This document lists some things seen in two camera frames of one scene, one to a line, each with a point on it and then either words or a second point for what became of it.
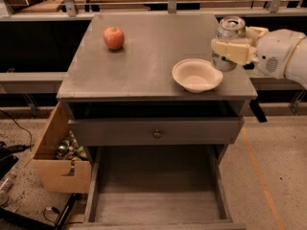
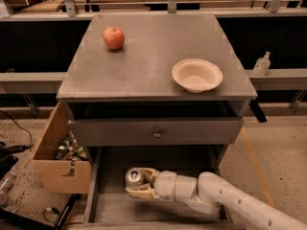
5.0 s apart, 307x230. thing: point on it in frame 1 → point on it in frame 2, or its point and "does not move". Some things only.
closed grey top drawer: (203, 131) does not move
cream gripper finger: (254, 34) → (149, 174)
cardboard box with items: (59, 158) does not move
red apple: (114, 37) does not move
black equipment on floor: (7, 159) does not move
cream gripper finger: (233, 52) → (142, 192)
